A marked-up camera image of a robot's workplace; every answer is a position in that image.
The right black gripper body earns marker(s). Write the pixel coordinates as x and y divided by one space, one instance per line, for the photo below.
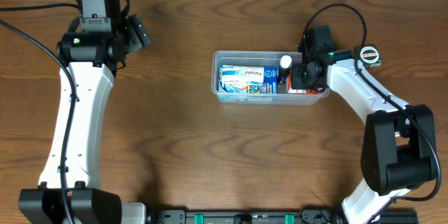
299 81

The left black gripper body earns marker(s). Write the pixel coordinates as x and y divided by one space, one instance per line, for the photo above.
136 36

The black bottle white cap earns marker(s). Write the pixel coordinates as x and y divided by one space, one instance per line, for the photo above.
284 68

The red small box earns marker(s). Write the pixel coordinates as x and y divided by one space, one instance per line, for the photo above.
301 91

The blue cooling patch box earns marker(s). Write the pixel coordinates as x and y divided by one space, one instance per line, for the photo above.
268 86

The white Panadol box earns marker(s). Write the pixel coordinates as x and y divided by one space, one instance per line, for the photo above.
241 74

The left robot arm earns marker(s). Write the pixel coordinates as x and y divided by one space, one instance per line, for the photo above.
69 188

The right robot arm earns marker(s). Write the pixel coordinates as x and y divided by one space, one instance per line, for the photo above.
399 150

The clear plastic container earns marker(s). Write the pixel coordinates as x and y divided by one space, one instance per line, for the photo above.
259 59

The green Zam-Buk box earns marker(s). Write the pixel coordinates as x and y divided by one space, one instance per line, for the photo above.
369 55

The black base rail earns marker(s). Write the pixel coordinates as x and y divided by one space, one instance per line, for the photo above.
305 216

